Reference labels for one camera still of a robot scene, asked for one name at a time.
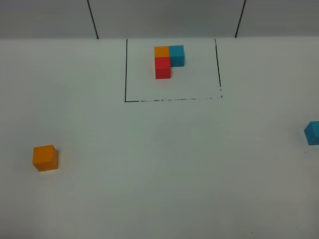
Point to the red template block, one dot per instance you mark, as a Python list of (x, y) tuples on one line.
[(162, 68)]

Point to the orange template block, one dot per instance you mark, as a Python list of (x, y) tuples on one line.
[(161, 51)]

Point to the blue template block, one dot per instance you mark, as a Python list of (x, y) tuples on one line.
[(177, 56)]

